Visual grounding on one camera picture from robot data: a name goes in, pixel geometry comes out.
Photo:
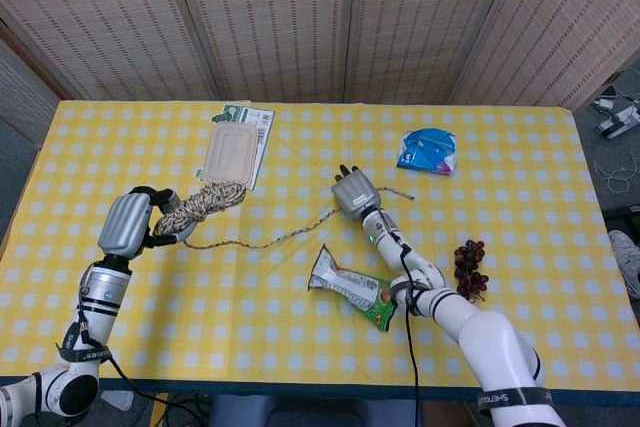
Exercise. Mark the woven folding screen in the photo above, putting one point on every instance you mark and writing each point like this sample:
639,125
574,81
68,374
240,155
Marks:
275,22

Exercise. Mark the grey device on floor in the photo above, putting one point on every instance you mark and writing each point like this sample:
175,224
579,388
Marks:
617,119

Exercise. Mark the yellow checkered tablecloth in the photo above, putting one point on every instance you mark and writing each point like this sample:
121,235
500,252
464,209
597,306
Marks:
250,307

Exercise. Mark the beige plastic container lid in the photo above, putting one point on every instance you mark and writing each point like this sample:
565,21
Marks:
232,152

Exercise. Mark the green snack bag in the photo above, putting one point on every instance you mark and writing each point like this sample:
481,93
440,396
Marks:
350,289

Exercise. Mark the grey shoe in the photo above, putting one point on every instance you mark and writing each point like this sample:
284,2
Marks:
625,257

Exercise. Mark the white plastic piece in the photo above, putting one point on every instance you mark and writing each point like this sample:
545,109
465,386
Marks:
119,399

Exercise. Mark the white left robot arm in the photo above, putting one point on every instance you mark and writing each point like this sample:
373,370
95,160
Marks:
102,292

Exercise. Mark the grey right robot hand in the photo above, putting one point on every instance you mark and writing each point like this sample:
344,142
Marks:
355,194

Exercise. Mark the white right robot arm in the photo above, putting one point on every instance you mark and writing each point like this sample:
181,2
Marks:
480,332

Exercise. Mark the dark grape bunch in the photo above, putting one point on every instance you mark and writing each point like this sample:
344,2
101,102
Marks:
470,267

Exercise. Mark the green white paper card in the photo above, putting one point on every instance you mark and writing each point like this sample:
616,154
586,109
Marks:
262,119

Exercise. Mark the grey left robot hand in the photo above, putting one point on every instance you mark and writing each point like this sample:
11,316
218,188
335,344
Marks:
125,222

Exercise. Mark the blue tissue pack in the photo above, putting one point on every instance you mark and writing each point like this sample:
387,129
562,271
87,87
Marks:
425,149

